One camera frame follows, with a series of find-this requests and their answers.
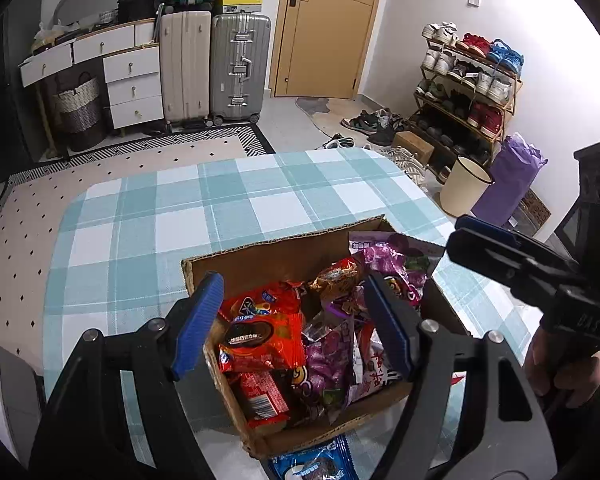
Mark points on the yellow black shoe box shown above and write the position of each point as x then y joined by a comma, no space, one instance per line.
240,5

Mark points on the patterned beige rug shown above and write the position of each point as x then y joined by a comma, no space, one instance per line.
130,160

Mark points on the white red printed packet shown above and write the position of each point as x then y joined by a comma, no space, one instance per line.
375,375

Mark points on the grey oval mirror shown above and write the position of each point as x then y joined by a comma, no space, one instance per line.
80,0

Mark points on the red cookie packet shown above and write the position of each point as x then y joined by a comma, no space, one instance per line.
275,345

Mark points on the purple plastic bag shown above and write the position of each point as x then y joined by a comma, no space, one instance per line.
510,180

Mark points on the wooden door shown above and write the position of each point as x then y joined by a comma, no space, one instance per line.
330,30

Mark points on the woven laundry basket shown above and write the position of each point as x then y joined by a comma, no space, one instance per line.
80,110

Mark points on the cream waste bin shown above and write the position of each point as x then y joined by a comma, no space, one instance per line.
462,190

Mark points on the white drawer chest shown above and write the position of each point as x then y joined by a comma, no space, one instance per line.
130,67

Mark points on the brown pastry packet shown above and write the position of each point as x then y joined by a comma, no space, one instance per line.
337,277

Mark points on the irregular grey doormat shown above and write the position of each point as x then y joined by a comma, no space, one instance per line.
325,110

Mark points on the person's right hand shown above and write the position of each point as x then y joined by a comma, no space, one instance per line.
575,385

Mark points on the checked tablecloth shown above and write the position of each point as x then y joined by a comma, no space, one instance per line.
180,210

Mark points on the small brown cardboard box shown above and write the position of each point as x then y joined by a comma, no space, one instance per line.
412,145

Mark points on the large purple snack bag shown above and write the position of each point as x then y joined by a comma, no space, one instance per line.
395,260

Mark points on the pile of floor sneakers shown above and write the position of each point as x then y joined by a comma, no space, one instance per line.
375,125

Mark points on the rows of assorted shoes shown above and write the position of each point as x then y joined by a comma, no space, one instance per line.
485,115

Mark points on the blue cookie packet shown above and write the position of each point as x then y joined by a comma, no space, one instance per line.
310,465

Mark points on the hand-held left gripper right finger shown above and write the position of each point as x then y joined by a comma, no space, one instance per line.
390,330

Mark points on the silver suitcase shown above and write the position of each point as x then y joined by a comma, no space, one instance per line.
240,70

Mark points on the brown rectangular mat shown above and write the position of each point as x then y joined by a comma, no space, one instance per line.
532,210

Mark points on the beige suitcase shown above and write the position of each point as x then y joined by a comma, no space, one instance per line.
185,70

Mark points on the small purple candy bag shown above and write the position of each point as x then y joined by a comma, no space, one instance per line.
325,365

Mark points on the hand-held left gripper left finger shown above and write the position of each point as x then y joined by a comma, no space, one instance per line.
197,330

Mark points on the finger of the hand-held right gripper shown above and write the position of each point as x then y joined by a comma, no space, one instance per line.
490,255
500,232

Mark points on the red white snack packet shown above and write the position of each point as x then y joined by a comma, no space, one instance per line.
260,395

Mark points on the red blue snack packet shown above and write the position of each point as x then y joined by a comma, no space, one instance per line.
275,297

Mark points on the wooden shoe rack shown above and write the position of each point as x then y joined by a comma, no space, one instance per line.
513,91

